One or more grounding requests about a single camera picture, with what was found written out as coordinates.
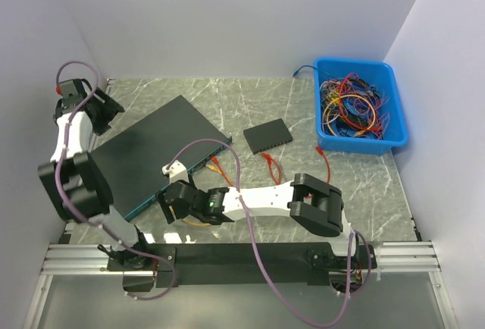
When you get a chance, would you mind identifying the aluminium frame rail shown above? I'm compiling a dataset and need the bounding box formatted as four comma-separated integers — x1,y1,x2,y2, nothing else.
40,242,441,275

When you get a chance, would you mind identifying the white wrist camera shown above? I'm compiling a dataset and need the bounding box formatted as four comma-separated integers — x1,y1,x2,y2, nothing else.
161,160,189,184
56,78,92,107

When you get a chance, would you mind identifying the orange ethernet patch cable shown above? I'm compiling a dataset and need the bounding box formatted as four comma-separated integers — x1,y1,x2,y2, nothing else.
170,156,234,227

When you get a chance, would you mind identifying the tangled coloured wires bundle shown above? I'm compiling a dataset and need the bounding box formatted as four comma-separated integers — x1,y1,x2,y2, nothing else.
319,72,391,140

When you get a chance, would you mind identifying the small black network switch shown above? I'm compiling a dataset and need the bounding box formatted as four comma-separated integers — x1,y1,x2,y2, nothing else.
243,118,293,155

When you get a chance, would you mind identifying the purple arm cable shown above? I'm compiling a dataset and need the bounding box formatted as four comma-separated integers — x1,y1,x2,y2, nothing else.
166,139,372,327
55,61,179,301

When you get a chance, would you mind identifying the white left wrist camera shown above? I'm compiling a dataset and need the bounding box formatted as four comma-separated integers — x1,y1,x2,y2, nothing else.
56,78,92,107

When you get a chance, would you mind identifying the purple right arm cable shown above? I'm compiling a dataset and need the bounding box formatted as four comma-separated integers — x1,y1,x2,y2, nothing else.
166,139,372,327

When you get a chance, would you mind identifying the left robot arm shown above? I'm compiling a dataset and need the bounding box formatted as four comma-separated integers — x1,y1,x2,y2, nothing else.
38,79,152,271

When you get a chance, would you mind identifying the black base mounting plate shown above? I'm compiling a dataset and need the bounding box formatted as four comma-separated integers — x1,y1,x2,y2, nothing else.
107,242,376,288

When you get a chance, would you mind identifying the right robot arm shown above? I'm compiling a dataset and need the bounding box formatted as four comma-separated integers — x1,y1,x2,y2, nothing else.
157,173,360,268

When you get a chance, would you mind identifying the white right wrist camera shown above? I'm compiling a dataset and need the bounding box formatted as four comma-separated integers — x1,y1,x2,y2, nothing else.
161,160,189,184

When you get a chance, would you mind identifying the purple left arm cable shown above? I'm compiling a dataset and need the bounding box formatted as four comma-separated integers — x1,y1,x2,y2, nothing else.
55,61,179,301

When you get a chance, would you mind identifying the blue cable behind bin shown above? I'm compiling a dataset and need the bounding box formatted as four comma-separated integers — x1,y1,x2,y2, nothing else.
293,64,318,77

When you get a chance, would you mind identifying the blue plastic bin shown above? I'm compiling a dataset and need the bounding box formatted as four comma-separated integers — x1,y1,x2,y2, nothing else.
311,57,408,155

